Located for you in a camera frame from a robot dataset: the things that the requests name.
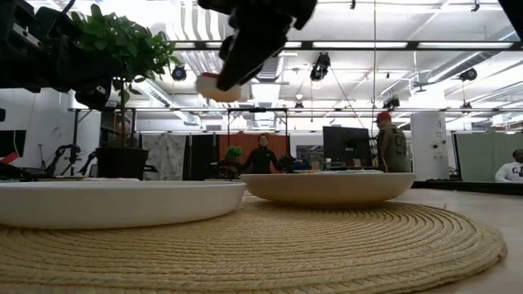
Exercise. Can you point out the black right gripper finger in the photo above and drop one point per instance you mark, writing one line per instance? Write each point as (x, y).
(225, 48)
(253, 53)

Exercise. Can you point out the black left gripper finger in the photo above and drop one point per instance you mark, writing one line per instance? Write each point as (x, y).
(86, 77)
(86, 60)

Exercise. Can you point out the large pink frosted donut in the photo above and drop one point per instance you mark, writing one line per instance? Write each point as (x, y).
(110, 179)

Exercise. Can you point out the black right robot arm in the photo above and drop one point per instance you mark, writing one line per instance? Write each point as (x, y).
(515, 12)

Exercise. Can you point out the background black robot arm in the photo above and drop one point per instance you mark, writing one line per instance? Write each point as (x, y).
(61, 153)

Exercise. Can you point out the black ceiling spotlight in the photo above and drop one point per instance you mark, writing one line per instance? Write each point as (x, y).
(468, 74)
(320, 67)
(179, 73)
(391, 102)

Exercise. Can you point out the green leafy plant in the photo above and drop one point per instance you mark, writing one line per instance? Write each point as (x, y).
(139, 49)

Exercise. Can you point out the person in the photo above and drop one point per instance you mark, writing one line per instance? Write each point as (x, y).
(127, 130)
(392, 147)
(510, 171)
(261, 159)

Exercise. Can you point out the black screen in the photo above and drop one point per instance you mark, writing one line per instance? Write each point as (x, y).
(12, 143)

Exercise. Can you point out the orange partition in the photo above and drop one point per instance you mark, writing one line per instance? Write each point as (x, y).
(237, 141)

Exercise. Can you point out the black plant pot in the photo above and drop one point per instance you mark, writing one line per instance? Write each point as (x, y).
(122, 163)

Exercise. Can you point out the red object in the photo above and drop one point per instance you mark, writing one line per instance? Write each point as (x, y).
(8, 158)

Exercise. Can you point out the small background plant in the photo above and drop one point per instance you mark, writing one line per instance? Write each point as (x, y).
(233, 153)

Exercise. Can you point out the black panel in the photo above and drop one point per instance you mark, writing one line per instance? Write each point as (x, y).
(204, 157)

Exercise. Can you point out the black monitor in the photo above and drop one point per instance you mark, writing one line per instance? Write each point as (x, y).
(346, 145)

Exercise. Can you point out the white plate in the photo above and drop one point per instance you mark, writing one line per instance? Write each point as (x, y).
(122, 204)

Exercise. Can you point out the beige plate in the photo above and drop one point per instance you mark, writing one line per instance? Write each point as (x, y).
(327, 190)

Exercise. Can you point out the white pillar cabinet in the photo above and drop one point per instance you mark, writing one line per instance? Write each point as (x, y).
(429, 143)

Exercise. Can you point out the round woven straw placemat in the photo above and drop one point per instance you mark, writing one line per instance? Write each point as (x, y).
(261, 253)

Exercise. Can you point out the green partition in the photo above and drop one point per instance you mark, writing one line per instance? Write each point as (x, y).
(478, 157)

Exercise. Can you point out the black rack frame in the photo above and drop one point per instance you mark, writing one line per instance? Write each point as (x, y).
(257, 110)

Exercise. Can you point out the black overhead frame beam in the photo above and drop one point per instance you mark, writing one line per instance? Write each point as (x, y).
(367, 45)

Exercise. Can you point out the black aluminium table frame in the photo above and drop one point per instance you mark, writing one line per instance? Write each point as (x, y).
(470, 187)

